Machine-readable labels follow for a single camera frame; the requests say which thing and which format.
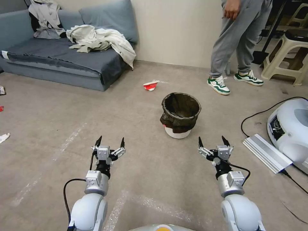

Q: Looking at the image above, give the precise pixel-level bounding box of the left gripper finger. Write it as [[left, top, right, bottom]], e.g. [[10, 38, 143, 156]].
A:
[[111, 137, 127, 158], [90, 135, 102, 157]]

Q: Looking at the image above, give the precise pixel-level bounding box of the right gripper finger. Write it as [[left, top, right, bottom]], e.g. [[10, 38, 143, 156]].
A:
[[222, 135, 235, 155], [197, 136, 215, 158]]

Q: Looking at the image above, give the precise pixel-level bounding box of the white round trash can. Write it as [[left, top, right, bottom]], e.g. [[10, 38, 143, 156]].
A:
[[159, 92, 201, 140]]

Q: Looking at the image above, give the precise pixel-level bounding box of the black trash bag liner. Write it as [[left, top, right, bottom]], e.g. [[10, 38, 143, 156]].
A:
[[159, 92, 201, 134]]

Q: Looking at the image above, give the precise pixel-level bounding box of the silver aluminium profile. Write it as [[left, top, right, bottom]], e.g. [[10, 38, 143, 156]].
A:
[[242, 133, 294, 175]]

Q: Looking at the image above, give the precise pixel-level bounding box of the white and green sneaker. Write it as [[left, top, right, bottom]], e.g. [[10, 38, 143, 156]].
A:
[[233, 69, 264, 87], [207, 75, 231, 96]]

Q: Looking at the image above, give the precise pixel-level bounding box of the white rounded machine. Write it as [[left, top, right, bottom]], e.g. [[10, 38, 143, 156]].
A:
[[267, 98, 308, 175]]

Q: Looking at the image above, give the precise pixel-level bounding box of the crushed red white paper cup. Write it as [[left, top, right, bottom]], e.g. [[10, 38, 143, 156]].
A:
[[143, 79, 161, 93]]

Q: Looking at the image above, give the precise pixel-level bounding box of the grey-blue sofa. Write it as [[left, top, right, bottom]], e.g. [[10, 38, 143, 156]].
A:
[[0, 0, 140, 92]]

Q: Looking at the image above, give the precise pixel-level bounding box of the person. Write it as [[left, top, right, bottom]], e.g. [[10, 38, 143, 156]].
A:
[[207, 0, 274, 96]]

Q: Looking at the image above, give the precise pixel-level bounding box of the dark grey sofa blanket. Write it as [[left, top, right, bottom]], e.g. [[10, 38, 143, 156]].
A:
[[1, 38, 126, 86]]

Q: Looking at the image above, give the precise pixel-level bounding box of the cream crumpled garment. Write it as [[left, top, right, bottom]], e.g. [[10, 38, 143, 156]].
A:
[[66, 24, 137, 71]]

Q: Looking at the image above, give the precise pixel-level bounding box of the beige plastic stool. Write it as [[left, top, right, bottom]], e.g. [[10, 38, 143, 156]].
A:
[[287, 2, 308, 30], [261, 30, 308, 87]]

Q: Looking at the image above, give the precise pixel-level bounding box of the grey-blue sofa cushion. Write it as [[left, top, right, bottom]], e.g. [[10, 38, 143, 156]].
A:
[[79, 0, 140, 44]]

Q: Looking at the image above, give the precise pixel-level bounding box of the beige and black jacket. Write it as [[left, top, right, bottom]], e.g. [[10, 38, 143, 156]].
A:
[[28, 0, 67, 39]]

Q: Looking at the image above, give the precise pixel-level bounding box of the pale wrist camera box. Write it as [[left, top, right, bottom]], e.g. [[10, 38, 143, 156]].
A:
[[97, 145, 111, 161], [216, 145, 231, 160]]

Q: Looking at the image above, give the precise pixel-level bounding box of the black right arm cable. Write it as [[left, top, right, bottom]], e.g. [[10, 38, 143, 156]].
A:
[[216, 158, 251, 186]]

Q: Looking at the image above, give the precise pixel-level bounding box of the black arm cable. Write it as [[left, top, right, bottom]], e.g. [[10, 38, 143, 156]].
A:
[[63, 178, 87, 227], [216, 158, 251, 186]]

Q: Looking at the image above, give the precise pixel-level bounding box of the black machine power cable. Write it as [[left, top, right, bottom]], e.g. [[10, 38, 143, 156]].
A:
[[241, 96, 308, 139]]

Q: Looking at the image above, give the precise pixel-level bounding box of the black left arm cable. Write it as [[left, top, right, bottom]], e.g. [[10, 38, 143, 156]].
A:
[[63, 178, 87, 227]]

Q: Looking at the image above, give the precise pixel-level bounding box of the black cable on profile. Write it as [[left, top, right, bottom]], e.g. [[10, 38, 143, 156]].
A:
[[281, 169, 308, 196]]

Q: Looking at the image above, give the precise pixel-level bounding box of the thin black floor wire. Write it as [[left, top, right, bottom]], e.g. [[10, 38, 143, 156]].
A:
[[280, 200, 308, 224]]

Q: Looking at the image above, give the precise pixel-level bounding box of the black desk frame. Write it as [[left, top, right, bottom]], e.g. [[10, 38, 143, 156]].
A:
[[251, 0, 290, 65]]

